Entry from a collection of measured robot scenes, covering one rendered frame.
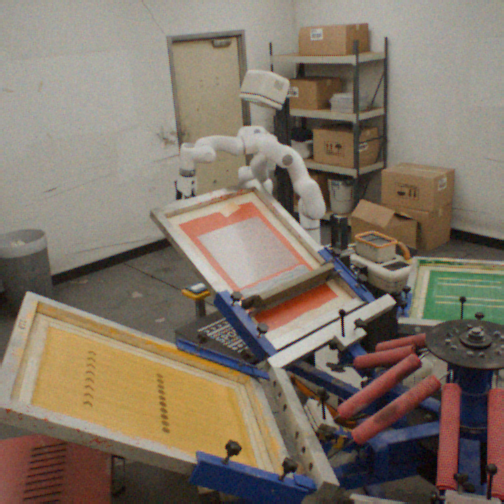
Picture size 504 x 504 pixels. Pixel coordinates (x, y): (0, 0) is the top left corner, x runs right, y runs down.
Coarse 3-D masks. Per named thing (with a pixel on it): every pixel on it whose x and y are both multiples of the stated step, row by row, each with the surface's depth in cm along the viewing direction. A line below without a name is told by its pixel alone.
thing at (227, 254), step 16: (192, 224) 257; (208, 224) 260; (224, 224) 263; (192, 240) 250; (208, 240) 253; (224, 240) 256; (240, 240) 259; (208, 256) 247; (224, 256) 249; (240, 256) 252; (224, 272) 243; (240, 272) 246; (256, 272) 249; (240, 288) 240; (288, 304) 242; (256, 320) 232; (272, 320) 234; (288, 320) 236
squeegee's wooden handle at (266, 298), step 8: (328, 264) 249; (312, 272) 243; (320, 272) 245; (328, 272) 250; (296, 280) 238; (304, 280) 239; (312, 280) 244; (320, 280) 251; (272, 288) 231; (280, 288) 232; (288, 288) 234; (296, 288) 239; (264, 296) 227; (272, 296) 229; (280, 296) 235; (256, 304) 229; (264, 304) 230
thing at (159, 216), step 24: (216, 192) 270; (240, 192) 277; (264, 192) 280; (168, 216) 255; (288, 216) 274; (168, 240) 246; (312, 240) 268; (192, 264) 238; (216, 288) 232; (336, 312) 242; (288, 336) 226
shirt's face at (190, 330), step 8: (216, 312) 294; (200, 320) 287; (208, 320) 287; (216, 320) 286; (184, 328) 281; (192, 328) 281; (200, 328) 280; (192, 336) 273; (208, 344) 266; (216, 344) 265; (224, 352) 259; (232, 352) 258; (248, 360) 251; (256, 360) 252
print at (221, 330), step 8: (224, 320) 286; (208, 328) 279; (216, 328) 279; (224, 328) 278; (232, 328) 278; (216, 336) 272; (224, 336) 272; (232, 336) 271; (224, 344) 265; (232, 344) 264; (240, 344) 264; (240, 352) 258
